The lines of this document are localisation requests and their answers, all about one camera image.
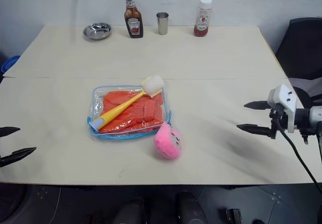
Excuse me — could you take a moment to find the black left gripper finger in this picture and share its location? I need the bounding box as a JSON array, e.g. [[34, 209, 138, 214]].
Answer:
[[0, 126, 21, 137], [0, 146, 37, 168]]

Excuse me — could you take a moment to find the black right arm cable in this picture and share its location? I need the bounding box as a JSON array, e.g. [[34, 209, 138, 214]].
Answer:
[[276, 127, 322, 192]]

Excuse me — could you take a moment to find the red cloth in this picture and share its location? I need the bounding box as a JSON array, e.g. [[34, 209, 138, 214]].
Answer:
[[98, 90, 164, 134]]

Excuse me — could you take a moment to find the red ketchup bottle white cap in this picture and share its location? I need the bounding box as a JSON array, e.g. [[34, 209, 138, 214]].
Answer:
[[193, 0, 213, 37]]

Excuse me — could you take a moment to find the pink round sponge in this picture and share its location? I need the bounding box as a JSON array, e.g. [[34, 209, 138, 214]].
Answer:
[[153, 122, 183, 160]]

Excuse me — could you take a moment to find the blue plastic basin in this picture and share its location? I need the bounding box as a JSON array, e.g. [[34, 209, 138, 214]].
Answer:
[[0, 55, 21, 73]]

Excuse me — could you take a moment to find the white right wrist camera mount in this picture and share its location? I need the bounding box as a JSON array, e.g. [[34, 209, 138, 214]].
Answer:
[[267, 84, 298, 133]]

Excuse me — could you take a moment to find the brown sauce bottle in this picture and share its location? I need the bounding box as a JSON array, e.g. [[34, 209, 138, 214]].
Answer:
[[123, 0, 144, 39]]

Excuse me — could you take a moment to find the small black floor bracket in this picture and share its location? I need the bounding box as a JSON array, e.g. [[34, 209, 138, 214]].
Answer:
[[225, 208, 243, 221]]

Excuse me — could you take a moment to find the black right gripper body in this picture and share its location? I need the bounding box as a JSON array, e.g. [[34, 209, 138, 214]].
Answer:
[[268, 103, 288, 139]]

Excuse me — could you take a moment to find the clear pouch with orange contents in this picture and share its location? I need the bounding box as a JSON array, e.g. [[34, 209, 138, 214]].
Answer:
[[87, 84, 173, 140]]

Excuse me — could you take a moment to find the round metal bowl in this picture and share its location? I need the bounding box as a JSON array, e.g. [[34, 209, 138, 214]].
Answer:
[[83, 22, 112, 41]]

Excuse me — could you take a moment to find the black chair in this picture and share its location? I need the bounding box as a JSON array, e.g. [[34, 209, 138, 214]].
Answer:
[[275, 17, 322, 109]]

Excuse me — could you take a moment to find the steel cup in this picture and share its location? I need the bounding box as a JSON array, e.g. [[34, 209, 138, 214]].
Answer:
[[156, 12, 169, 36]]

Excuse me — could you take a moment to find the yellow sponge brush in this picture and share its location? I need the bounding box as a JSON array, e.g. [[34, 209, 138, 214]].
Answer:
[[91, 75, 166, 130]]

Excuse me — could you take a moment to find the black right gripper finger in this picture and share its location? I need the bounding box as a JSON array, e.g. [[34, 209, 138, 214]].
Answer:
[[244, 101, 272, 110], [236, 123, 275, 138]]

